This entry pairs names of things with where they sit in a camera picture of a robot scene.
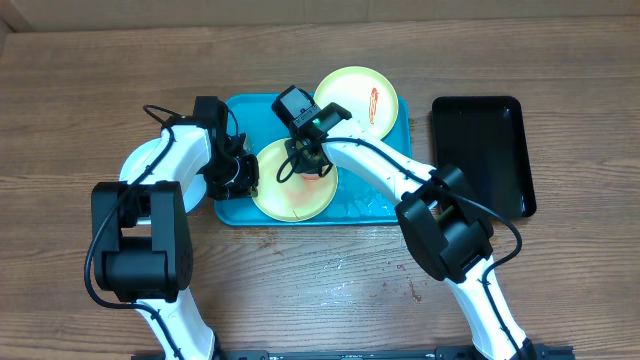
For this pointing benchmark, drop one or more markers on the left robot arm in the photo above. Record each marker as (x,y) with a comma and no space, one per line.
(141,254)

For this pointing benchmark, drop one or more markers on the teal plastic serving tray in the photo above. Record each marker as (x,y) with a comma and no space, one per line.
(355,202)

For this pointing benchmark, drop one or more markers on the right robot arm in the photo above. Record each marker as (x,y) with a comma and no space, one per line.
(446,231)

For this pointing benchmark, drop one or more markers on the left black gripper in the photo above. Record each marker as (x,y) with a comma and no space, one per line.
(244,189)

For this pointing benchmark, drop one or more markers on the light blue plate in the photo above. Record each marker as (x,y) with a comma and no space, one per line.
(186,157)

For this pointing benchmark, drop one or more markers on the grey pink sponge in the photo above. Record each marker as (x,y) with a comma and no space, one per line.
(310,177)

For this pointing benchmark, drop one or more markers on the black rectangular tray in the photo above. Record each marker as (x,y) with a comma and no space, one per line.
(484,137)

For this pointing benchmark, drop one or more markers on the yellow-green plate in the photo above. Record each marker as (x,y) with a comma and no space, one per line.
(365,93)
(296,199)

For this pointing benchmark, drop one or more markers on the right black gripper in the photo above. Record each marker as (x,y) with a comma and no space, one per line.
(305,164)

